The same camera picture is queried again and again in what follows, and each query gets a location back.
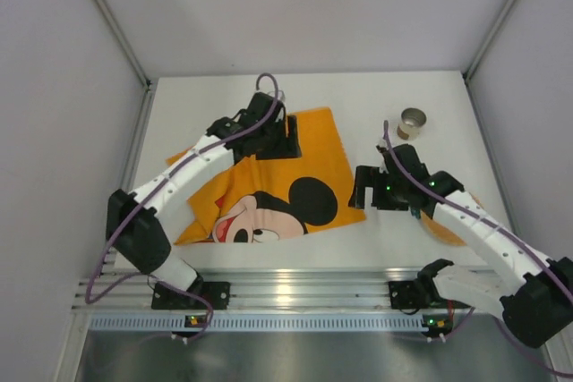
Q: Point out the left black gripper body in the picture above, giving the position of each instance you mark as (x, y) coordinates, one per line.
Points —
(281, 140)

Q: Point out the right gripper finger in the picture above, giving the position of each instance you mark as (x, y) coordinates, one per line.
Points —
(363, 180)
(379, 185)

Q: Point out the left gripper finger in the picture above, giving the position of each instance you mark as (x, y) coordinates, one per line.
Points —
(292, 144)
(277, 151)

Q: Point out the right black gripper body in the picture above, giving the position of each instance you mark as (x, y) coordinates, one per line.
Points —
(373, 184)

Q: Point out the orange Mickey Mouse placemat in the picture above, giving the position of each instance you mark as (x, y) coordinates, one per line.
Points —
(262, 201)

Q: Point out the metal cup with cork band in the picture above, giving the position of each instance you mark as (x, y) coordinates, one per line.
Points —
(412, 120)

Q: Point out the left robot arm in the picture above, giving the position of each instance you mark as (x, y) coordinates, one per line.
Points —
(135, 219)

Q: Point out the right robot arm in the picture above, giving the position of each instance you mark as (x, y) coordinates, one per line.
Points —
(529, 292)

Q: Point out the round woven coaster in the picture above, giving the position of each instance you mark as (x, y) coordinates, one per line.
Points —
(447, 232)

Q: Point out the spoon with teal handle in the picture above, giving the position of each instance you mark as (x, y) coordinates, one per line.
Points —
(416, 213)

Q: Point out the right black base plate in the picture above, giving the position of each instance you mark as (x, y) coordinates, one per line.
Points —
(404, 295)

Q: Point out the aluminium rail frame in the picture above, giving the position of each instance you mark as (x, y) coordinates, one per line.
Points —
(283, 277)

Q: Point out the perforated cable duct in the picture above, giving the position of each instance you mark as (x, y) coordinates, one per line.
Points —
(399, 322)

